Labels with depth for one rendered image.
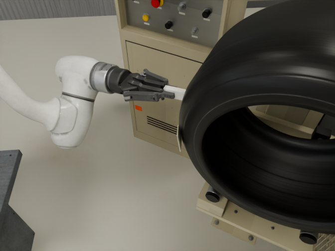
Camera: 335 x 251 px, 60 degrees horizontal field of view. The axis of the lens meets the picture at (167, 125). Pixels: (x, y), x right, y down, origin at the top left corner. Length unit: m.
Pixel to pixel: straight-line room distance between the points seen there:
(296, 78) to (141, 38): 1.12
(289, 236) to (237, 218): 0.17
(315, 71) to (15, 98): 0.71
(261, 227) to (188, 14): 0.93
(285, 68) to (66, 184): 1.75
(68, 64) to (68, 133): 0.21
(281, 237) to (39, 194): 1.53
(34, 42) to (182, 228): 2.43
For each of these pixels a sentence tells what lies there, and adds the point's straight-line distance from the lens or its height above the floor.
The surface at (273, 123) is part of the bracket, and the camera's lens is 1.09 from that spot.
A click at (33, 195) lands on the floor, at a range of 2.10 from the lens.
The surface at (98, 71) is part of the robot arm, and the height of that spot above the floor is 1.18.
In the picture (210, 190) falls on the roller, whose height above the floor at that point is 0.92.
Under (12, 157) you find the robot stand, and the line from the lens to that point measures 1.45.
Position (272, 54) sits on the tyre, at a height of 1.42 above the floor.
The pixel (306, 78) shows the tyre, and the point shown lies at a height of 1.41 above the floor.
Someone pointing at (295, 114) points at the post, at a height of 0.99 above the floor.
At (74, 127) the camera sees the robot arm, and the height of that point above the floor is 1.05.
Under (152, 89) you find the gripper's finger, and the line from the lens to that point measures 0.80.
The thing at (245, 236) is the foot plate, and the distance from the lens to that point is 1.86.
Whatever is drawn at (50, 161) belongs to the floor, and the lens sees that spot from 2.21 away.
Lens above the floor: 1.71
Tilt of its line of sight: 49 degrees down
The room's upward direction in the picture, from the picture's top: straight up
